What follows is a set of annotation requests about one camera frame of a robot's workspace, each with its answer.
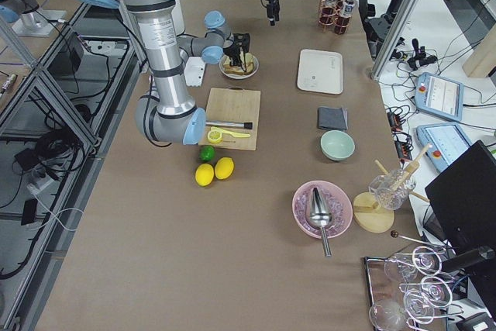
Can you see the toast sandwich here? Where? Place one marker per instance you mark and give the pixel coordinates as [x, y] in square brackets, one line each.
[241, 64]

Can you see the white sandwich plate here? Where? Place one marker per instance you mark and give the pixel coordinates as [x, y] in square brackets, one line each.
[236, 77]

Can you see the white rabbit tray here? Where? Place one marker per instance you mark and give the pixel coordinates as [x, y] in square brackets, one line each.
[320, 71]

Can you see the metal tray with glasses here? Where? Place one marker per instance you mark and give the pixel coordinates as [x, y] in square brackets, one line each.
[409, 290]

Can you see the dark drink bottle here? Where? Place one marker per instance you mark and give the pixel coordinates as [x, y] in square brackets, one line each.
[344, 16]
[328, 10]

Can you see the bamboo cutting board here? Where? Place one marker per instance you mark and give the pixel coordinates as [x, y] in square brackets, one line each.
[231, 105]

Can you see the yellow lemon squeezer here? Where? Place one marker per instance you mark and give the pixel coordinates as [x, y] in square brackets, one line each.
[216, 134]

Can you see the green lime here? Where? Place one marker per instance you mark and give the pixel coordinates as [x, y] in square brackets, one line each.
[207, 153]

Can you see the grey folded cloth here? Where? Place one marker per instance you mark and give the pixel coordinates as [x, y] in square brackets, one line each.
[332, 118]

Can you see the yellow lemon right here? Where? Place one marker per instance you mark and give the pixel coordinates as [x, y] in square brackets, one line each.
[224, 168]

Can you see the yellow lemon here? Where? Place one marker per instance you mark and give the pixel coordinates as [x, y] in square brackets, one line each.
[204, 175]
[224, 168]

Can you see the yellow lemon left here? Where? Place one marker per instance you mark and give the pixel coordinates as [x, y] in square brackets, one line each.
[204, 175]

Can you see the mint green bowl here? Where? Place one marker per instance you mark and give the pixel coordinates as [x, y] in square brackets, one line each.
[337, 145]

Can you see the blue teach pendant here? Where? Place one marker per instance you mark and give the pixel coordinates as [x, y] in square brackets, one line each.
[439, 96]
[448, 142]

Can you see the pink bowl with ice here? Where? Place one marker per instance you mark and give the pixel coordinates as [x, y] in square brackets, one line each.
[322, 196]

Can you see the metal ice scoop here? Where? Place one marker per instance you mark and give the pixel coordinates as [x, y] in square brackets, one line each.
[319, 217]

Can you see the clear glass mug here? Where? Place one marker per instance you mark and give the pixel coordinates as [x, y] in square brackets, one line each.
[391, 190]

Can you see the wooden mug tree stand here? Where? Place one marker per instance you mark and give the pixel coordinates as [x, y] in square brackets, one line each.
[366, 210]

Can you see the wooden stirrer with ball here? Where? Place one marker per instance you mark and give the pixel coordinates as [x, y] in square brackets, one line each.
[397, 235]

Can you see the white arm base mount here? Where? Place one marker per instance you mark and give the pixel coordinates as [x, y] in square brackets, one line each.
[194, 72]

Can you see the copper wire bottle rack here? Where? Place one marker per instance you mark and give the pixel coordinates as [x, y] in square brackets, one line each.
[336, 14]

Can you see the black handled knife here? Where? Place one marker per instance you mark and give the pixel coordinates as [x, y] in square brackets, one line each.
[243, 125]

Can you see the aluminium frame post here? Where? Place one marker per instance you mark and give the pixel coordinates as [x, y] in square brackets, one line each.
[405, 10]

